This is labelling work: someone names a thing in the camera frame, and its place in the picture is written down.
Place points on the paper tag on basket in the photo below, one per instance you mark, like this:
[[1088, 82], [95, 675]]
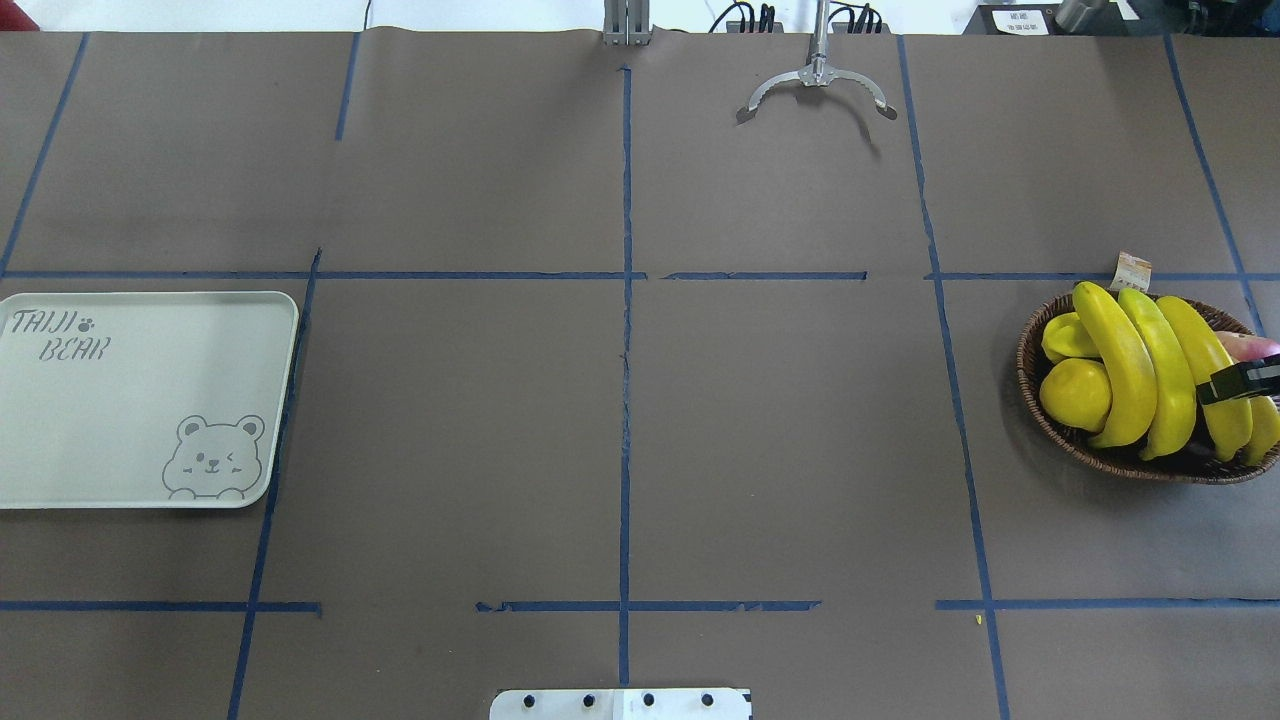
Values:
[[1131, 273]]

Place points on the black power strip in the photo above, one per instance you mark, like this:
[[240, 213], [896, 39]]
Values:
[[843, 18]]

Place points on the red pink apple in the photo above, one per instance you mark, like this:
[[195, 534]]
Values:
[[1243, 347]]

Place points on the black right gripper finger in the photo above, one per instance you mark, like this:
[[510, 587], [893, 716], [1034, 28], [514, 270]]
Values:
[[1248, 379]]

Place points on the yellow green starfruit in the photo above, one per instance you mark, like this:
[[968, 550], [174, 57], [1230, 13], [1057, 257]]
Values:
[[1065, 337]]

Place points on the white metal base plate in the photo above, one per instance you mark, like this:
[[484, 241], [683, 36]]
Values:
[[623, 703]]

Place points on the yellow lemon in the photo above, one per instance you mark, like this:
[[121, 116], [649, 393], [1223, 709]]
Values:
[[1077, 393]]

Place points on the brown wicker basket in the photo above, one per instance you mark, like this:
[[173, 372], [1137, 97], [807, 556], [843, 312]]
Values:
[[1194, 464]]

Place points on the yellow banana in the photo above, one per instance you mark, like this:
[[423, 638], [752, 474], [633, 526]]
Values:
[[1229, 422], [1126, 360], [1265, 430], [1176, 412]]

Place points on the pale green bear tray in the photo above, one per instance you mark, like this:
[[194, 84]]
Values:
[[143, 400]]

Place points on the aluminium frame post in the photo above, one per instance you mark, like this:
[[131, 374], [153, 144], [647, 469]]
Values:
[[627, 23]]

